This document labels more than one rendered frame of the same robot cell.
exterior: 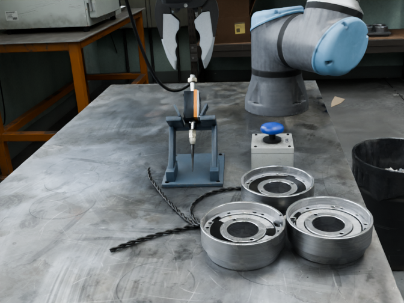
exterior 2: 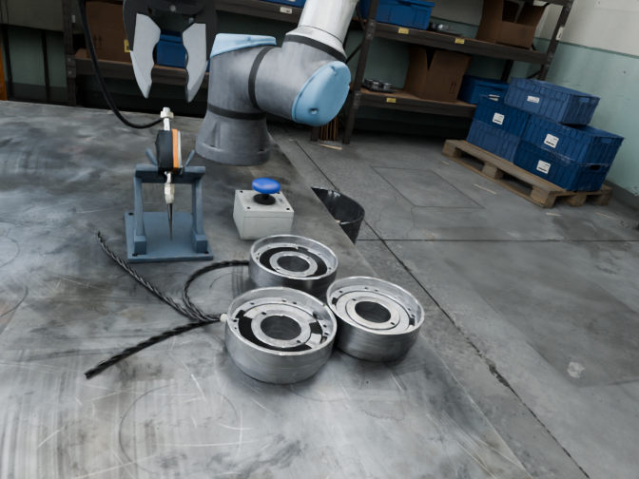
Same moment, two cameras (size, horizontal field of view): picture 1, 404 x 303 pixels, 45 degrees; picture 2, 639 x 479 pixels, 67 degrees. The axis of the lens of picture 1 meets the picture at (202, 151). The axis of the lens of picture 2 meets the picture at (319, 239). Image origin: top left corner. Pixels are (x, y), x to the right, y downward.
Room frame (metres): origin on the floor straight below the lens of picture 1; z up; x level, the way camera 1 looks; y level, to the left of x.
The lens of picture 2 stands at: (0.19, 0.13, 1.12)
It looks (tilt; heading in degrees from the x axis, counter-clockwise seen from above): 26 degrees down; 329
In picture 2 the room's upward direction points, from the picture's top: 11 degrees clockwise
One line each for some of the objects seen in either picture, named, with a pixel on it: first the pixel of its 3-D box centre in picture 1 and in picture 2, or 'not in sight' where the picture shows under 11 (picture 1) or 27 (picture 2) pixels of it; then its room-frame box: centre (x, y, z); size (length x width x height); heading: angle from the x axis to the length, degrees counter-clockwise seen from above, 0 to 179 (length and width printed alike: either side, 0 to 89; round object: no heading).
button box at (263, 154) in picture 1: (272, 150); (261, 211); (0.78, -0.12, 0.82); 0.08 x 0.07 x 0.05; 172
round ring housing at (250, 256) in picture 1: (243, 235); (280, 334); (0.52, -0.05, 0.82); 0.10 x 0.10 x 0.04
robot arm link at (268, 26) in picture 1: (279, 36); (243, 69); (1.11, -0.19, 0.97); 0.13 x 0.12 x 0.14; 35
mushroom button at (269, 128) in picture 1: (272, 137); (264, 197); (0.78, -0.12, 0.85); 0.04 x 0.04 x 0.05
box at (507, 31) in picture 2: not in sight; (508, 23); (3.78, -3.59, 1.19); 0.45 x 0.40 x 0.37; 77
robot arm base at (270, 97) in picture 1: (276, 86); (235, 128); (1.11, -0.18, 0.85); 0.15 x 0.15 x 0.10
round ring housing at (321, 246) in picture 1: (327, 229); (371, 317); (0.52, -0.15, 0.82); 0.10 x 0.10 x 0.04
